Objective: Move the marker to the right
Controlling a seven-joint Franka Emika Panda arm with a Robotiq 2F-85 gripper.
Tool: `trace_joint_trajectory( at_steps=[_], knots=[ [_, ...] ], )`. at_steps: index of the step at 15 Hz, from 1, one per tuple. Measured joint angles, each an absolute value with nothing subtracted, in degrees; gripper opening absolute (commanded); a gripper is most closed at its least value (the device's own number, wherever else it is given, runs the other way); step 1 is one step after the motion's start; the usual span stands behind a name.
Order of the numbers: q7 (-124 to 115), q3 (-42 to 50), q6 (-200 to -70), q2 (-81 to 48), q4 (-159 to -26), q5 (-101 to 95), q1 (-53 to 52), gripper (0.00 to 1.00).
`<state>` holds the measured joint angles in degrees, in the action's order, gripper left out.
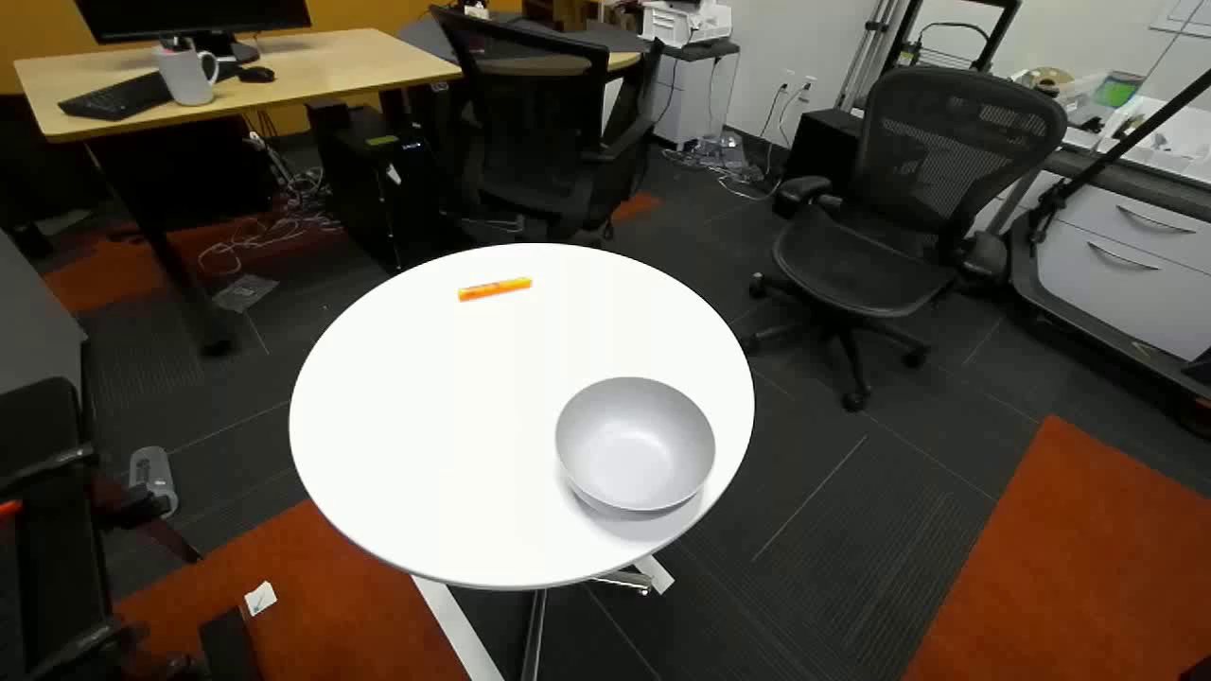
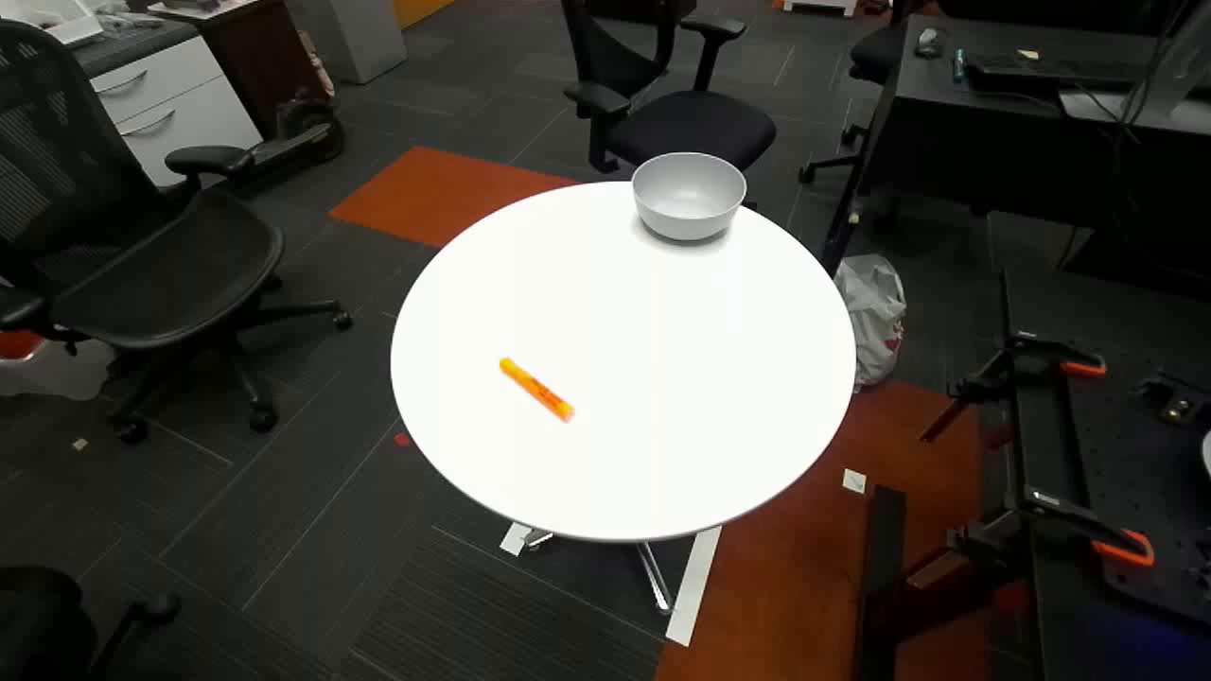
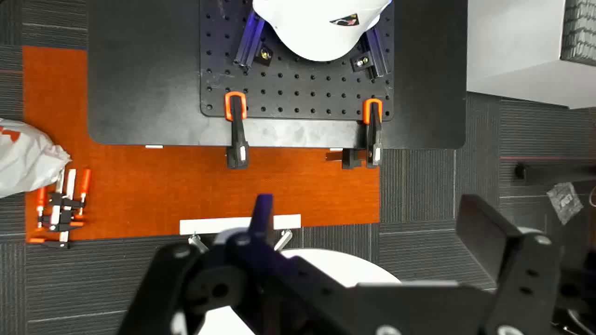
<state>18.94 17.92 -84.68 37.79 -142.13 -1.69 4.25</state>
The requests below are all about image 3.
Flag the black floor bar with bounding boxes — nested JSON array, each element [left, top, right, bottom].
[[512, 158, 596, 186]]

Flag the small black bolt block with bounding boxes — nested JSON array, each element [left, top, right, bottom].
[[254, 42, 280, 68], [350, 52, 375, 74]]

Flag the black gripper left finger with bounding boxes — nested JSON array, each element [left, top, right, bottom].
[[118, 234, 276, 335]]

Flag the purple plastic mount piece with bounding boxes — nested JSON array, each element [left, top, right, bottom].
[[246, 193, 276, 249]]

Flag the white cabinet box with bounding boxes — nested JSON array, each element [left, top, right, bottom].
[[466, 0, 596, 111]]

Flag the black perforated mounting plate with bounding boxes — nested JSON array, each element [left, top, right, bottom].
[[200, 0, 397, 119]]

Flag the white metal table base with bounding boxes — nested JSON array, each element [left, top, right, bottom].
[[179, 214, 304, 251]]

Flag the grey mesh fabric item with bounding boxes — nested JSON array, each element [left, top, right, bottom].
[[561, 0, 596, 67]]

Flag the purple base strut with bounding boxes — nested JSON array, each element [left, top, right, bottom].
[[365, 24, 391, 80], [233, 9, 268, 70]]

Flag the orange black bar clamp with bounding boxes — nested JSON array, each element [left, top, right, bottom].
[[222, 89, 252, 171], [341, 96, 386, 171]]

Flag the clear plastic wrapper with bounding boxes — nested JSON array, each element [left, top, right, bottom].
[[546, 180, 587, 225]]

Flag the white plastic bag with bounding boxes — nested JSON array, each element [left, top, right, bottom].
[[0, 117, 73, 201]]

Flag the black robot workbench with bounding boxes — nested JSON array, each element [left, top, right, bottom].
[[86, 0, 470, 150]]

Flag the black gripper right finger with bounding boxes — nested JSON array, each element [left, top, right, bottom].
[[457, 193, 565, 335]]

